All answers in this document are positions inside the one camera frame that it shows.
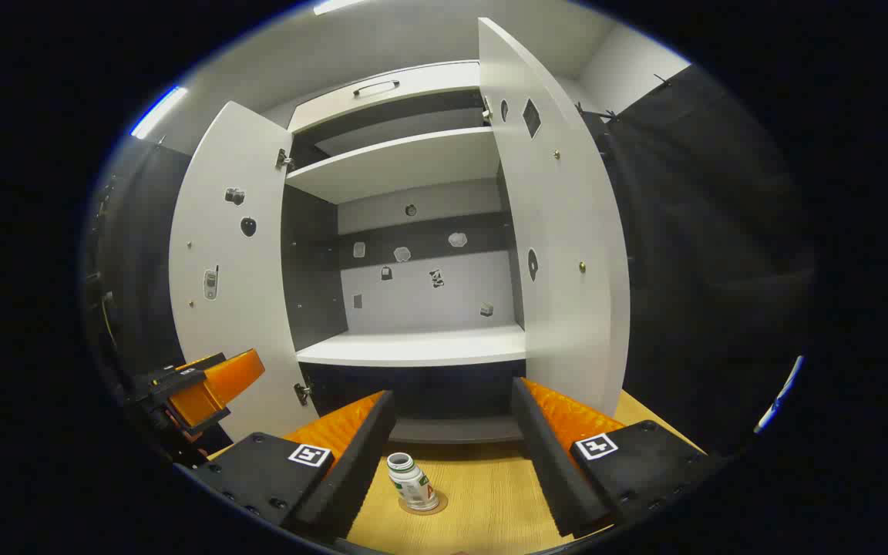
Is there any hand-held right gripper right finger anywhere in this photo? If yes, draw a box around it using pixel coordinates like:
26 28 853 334
511 377 722 539

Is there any white bottle green band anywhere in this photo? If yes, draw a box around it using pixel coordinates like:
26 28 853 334
386 452 440 511

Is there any white cabinet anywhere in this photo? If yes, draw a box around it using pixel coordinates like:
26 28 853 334
282 60 530 444

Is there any round brown coaster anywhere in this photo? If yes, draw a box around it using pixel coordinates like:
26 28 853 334
399 493 449 516

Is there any white cabinet door cat sticker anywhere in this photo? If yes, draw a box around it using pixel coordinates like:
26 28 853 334
477 17 631 417

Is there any black backdrop cloth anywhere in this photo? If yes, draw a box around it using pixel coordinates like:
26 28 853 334
579 66 819 456

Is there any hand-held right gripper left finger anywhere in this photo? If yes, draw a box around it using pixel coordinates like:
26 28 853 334
174 389 397 540

